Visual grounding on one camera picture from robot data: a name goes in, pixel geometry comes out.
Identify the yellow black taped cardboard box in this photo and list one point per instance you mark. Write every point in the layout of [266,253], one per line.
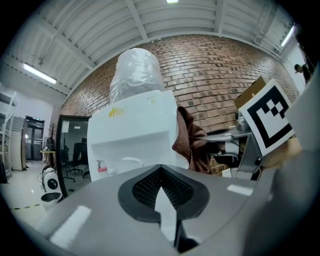
[250,96]

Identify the ceiling light tube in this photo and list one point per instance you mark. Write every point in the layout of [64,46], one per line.
[40,73]
[172,1]
[288,36]

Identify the plastic wrapped water bottle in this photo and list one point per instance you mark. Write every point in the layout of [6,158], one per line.
[137,75]

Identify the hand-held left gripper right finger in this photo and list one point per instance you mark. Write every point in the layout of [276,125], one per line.
[225,207]

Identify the white round device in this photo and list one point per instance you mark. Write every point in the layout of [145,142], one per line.
[52,183]

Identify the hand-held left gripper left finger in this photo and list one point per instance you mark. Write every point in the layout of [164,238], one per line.
[100,220]

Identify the wooden coat rack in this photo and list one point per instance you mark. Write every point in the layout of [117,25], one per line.
[51,135]

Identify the brown cloth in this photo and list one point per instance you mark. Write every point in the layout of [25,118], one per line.
[192,140]

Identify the black double door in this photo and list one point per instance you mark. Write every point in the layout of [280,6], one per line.
[35,140]

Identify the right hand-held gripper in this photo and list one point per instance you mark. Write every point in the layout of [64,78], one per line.
[270,117]

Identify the black framed glass door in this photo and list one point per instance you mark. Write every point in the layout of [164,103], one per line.
[75,155]

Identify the white water dispenser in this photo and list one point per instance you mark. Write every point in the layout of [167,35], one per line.
[135,125]

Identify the white square trash bin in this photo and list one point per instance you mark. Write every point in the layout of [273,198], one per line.
[228,173]

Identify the person's right forearm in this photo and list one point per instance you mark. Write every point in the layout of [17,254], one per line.
[282,155]

